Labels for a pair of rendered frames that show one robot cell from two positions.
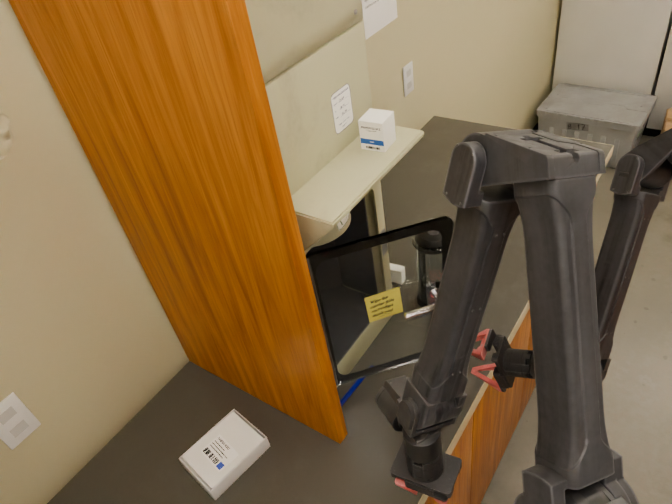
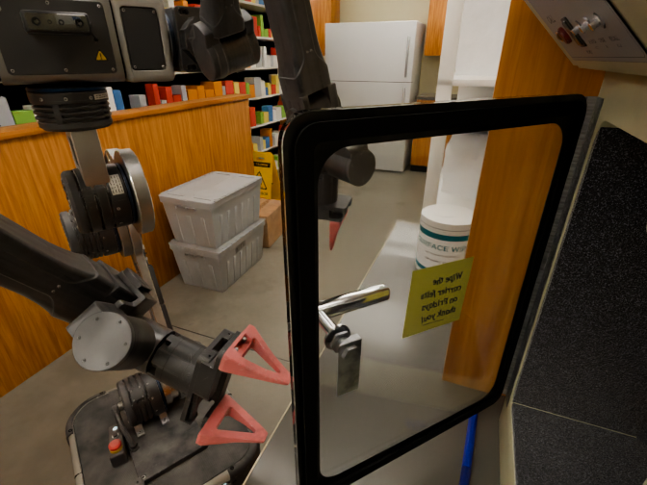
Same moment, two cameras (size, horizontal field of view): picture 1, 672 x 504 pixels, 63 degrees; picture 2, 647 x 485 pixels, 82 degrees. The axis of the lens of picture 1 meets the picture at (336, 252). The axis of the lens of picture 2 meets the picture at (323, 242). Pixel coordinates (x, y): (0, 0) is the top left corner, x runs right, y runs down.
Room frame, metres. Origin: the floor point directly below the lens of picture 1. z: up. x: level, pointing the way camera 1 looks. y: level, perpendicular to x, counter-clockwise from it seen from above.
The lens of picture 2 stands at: (1.05, -0.28, 1.42)
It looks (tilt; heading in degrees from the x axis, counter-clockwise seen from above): 26 degrees down; 161
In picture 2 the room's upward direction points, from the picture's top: straight up
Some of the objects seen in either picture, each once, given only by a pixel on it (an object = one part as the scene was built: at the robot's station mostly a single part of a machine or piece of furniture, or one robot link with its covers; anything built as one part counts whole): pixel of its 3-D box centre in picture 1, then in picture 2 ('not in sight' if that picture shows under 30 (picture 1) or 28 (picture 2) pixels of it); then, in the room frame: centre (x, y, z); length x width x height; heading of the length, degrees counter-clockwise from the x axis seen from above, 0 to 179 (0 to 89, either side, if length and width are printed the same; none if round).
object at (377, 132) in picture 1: (377, 130); not in sight; (0.92, -0.12, 1.54); 0.05 x 0.05 x 0.06; 54
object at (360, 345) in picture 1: (386, 308); (432, 313); (0.80, -0.08, 1.19); 0.30 x 0.01 x 0.40; 98
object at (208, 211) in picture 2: not in sight; (217, 207); (-1.45, -0.19, 0.49); 0.60 x 0.42 x 0.33; 139
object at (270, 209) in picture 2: not in sight; (261, 221); (-1.94, 0.18, 0.14); 0.41 x 0.32 x 0.28; 145
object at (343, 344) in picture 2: not in sight; (346, 364); (0.83, -0.19, 1.18); 0.02 x 0.02 x 0.06; 8
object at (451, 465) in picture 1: (425, 459); not in sight; (0.44, -0.08, 1.21); 0.10 x 0.07 x 0.07; 56
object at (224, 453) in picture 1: (225, 452); not in sight; (0.68, 0.32, 0.96); 0.16 x 0.12 x 0.04; 130
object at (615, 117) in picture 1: (591, 126); not in sight; (2.98, -1.75, 0.17); 0.60 x 0.42 x 0.33; 47
